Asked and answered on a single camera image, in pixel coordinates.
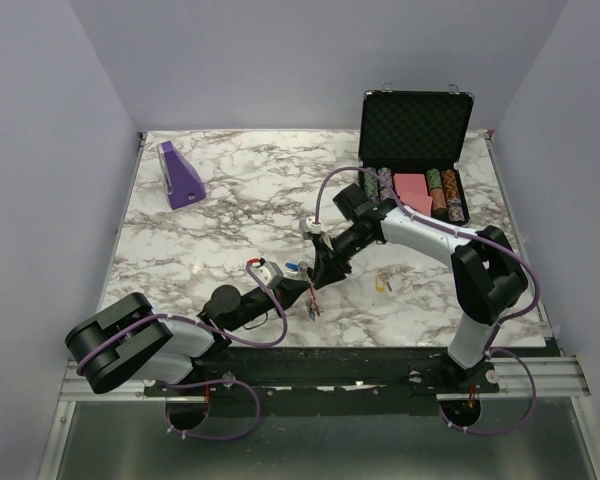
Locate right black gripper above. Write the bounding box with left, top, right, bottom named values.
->
left=311, top=225, right=374, bottom=290

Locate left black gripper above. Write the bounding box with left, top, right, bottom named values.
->
left=227, top=277, right=311, bottom=333

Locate red keyring with keys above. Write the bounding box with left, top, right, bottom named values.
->
left=285, top=261, right=323, bottom=322

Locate yellow tagged key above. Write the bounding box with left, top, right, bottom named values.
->
left=375, top=272, right=393, bottom=293

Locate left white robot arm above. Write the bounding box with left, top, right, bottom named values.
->
left=65, top=277, right=310, bottom=395

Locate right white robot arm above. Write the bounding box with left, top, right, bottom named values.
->
left=299, top=184, right=528, bottom=392

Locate pink playing card deck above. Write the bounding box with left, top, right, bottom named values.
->
left=393, top=173, right=433, bottom=216

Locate purple wedge-shaped box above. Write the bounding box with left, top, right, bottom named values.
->
left=157, top=141, right=206, bottom=210

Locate black poker chip case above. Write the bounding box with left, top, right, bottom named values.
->
left=358, top=90, right=474, bottom=226

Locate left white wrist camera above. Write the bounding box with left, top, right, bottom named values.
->
left=246, top=258, right=284, bottom=290

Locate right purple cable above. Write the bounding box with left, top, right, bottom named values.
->
left=315, top=165, right=541, bottom=436

